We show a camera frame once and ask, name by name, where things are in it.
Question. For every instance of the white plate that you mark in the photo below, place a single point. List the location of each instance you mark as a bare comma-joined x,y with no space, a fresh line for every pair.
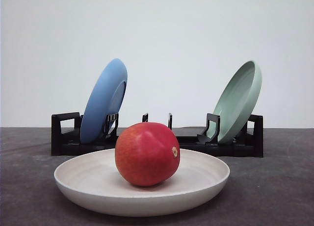
94,183

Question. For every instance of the blue plate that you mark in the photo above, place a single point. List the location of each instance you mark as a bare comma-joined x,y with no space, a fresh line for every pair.
106,99

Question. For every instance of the green plate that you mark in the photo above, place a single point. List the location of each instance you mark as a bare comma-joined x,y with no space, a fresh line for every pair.
238,102

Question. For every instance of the black plate rack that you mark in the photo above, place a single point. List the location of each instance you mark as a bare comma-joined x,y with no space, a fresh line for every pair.
66,136

